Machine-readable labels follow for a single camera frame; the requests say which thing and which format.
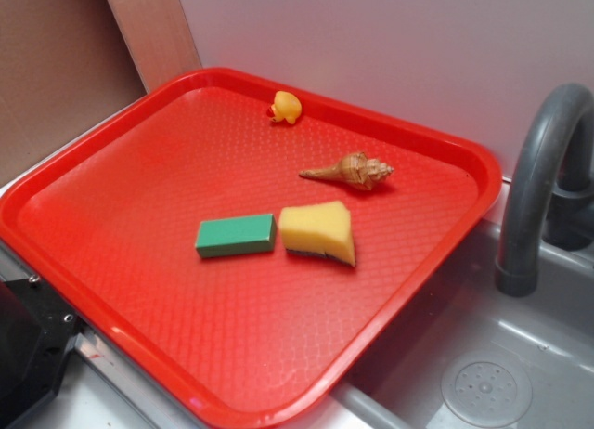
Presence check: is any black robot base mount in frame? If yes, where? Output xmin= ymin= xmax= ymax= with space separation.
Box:
xmin=1 ymin=279 xmax=80 ymax=428

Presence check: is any grey plastic sink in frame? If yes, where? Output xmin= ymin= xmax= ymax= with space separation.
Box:
xmin=332 ymin=222 xmax=593 ymax=428

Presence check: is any wooden board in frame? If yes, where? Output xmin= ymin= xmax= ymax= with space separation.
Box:
xmin=107 ymin=0 xmax=202 ymax=92

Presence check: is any red plastic tray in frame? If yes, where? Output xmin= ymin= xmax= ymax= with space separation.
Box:
xmin=1 ymin=69 xmax=501 ymax=428

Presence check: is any grey plastic faucet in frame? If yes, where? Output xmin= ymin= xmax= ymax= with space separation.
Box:
xmin=495 ymin=84 xmax=593 ymax=297

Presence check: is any yellow sponge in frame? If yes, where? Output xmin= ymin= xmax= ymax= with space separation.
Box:
xmin=278 ymin=201 xmax=356 ymax=267

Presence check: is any brown spiral seashell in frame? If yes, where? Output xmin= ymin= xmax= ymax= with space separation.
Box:
xmin=299 ymin=152 xmax=394 ymax=191

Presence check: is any yellow rubber duck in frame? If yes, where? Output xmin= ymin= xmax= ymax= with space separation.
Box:
xmin=266 ymin=91 xmax=303 ymax=125

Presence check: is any green rectangular block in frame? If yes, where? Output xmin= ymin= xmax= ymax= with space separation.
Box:
xmin=195 ymin=214 xmax=277 ymax=258

